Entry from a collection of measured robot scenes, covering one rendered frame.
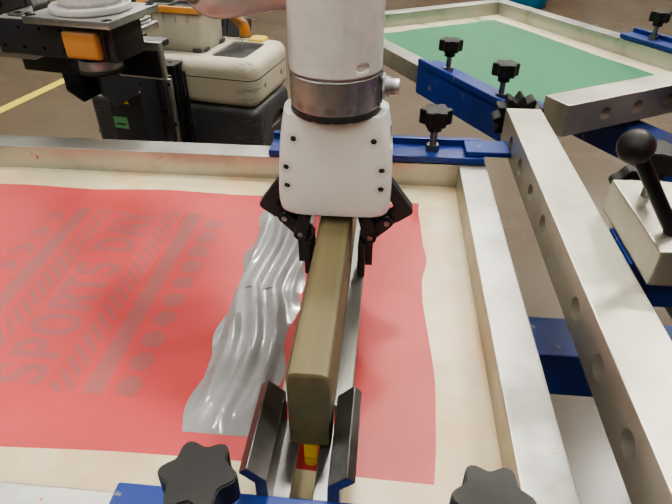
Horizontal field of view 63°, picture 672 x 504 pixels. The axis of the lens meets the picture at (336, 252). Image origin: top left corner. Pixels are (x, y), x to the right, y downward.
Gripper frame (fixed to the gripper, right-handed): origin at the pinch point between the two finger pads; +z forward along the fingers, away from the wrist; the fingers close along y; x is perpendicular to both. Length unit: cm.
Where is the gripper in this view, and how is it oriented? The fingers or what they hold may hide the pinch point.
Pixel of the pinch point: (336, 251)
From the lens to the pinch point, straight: 54.5
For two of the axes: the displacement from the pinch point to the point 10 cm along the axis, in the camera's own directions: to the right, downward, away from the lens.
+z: 0.0, 8.1, 5.8
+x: -1.0, 5.8, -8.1
